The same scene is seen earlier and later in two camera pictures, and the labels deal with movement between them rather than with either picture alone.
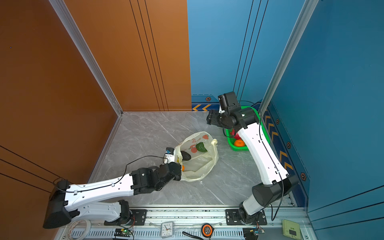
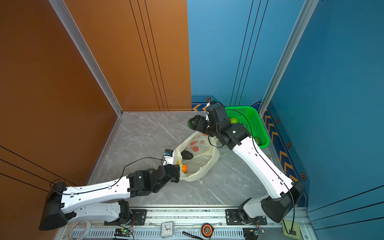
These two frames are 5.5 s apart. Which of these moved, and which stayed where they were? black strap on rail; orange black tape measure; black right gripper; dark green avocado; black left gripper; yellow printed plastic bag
Moved: dark green avocado; black right gripper
Stayed: orange black tape measure; yellow printed plastic bag; black strap on rail; black left gripper
